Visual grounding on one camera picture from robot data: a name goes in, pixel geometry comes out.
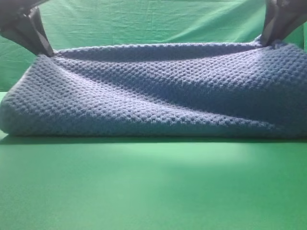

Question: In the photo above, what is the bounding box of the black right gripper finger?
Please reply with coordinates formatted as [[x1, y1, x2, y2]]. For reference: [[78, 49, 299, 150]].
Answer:
[[270, 14, 306, 45], [260, 0, 279, 46]]

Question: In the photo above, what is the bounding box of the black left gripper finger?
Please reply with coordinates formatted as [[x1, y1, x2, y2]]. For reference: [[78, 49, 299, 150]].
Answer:
[[25, 7, 53, 57], [0, 9, 30, 50]]

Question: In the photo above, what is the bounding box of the blue waffle-weave towel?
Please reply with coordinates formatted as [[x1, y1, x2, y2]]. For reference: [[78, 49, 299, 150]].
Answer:
[[0, 39, 307, 138]]

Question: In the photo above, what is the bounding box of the green backdrop cloth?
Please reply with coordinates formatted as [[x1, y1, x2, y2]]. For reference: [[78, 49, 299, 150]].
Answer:
[[0, 0, 307, 92]]

